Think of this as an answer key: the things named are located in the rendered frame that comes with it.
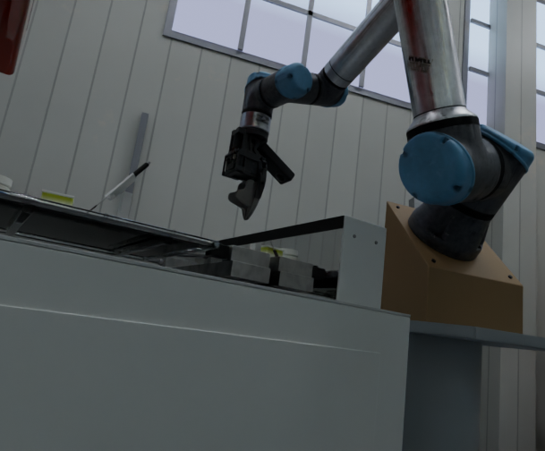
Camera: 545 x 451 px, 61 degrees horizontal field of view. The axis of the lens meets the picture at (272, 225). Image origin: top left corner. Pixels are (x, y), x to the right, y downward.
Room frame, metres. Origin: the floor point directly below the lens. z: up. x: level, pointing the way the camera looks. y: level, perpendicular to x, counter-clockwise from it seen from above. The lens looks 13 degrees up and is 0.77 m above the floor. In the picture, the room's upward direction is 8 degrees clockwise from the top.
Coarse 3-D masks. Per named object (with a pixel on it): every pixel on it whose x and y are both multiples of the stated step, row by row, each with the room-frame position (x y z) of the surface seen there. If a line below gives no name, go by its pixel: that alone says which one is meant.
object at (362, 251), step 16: (352, 224) 0.70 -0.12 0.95; (368, 224) 0.72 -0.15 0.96; (352, 240) 0.70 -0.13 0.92; (368, 240) 0.72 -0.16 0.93; (384, 240) 0.74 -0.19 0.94; (352, 256) 0.71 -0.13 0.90; (368, 256) 0.72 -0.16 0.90; (384, 256) 0.74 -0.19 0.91; (352, 272) 0.71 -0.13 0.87; (368, 272) 0.73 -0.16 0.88; (352, 288) 0.71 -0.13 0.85; (368, 288) 0.73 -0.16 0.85; (368, 304) 0.73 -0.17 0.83
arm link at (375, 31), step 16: (384, 0) 0.82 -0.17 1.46; (368, 16) 0.86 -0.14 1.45; (384, 16) 0.83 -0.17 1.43; (368, 32) 0.87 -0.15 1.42; (384, 32) 0.86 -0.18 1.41; (352, 48) 0.91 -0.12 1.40; (368, 48) 0.90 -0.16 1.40; (336, 64) 0.95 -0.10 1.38; (352, 64) 0.94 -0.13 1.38; (320, 80) 0.99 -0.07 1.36; (336, 80) 0.98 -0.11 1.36; (352, 80) 0.98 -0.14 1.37; (320, 96) 1.01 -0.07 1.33; (336, 96) 1.03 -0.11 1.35
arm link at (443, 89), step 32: (416, 0) 0.65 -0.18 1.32; (416, 32) 0.66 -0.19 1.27; (448, 32) 0.65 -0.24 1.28; (416, 64) 0.67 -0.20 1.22; (448, 64) 0.66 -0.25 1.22; (416, 96) 0.69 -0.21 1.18; (448, 96) 0.67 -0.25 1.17; (416, 128) 0.69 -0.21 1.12; (448, 128) 0.66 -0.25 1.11; (480, 128) 0.68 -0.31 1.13; (416, 160) 0.70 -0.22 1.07; (448, 160) 0.66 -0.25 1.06; (480, 160) 0.68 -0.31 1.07; (416, 192) 0.72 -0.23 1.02; (448, 192) 0.68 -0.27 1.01; (480, 192) 0.72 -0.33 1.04
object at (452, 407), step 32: (416, 320) 0.80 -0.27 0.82; (416, 352) 0.86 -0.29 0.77; (448, 352) 0.84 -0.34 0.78; (480, 352) 0.87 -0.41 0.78; (416, 384) 0.86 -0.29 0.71; (448, 384) 0.84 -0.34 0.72; (480, 384) 0.87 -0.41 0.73; (416, 416) 0.86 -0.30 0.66; (448, 416) 0.84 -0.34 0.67; (480, 416) 0.88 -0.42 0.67; (416, 448) 0.86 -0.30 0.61; (448, 448) 0.84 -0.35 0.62
